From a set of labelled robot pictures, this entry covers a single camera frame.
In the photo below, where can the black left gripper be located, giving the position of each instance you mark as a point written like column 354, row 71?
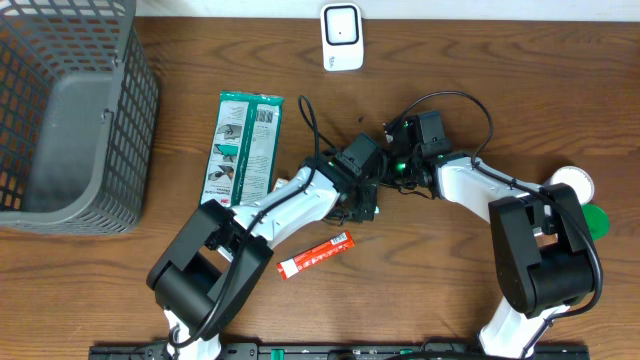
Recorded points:
column 356, row 217

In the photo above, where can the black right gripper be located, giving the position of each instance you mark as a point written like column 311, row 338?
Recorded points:
column 389, row 179

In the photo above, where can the red snack bar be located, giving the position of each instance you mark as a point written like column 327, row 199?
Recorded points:
column 332, row 247

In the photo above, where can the grey plastic mesh basket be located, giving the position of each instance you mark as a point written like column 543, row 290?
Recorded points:
column 79, row 106

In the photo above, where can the green white 3M package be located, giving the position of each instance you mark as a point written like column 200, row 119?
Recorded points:
column 243, row 150

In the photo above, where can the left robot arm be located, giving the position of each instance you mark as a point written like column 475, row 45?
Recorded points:
column 208, row 271

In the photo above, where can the green lid jar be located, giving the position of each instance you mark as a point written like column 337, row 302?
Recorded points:
column 597, row 220

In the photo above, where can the white blue label jar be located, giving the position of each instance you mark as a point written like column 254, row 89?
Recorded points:
column 578, row 179

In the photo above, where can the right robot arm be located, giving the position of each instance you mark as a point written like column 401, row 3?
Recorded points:
column 546, row 262

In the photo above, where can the white barcode scanner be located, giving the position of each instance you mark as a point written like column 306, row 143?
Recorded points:
column 342, row 37

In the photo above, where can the orange Kleenex tissue pack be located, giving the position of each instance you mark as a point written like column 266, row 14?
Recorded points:
column 280, row 182

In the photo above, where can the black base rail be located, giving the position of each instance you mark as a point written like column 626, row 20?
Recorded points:
column 232, row 351

